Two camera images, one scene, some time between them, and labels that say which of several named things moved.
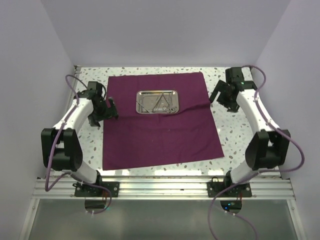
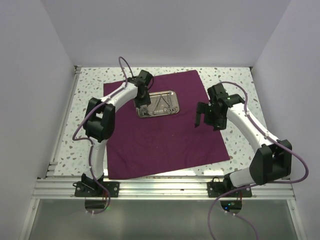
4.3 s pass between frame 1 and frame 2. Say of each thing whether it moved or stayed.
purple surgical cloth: moved
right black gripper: moved
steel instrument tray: stayed
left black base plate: stayed
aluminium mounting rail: stayed
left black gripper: moved
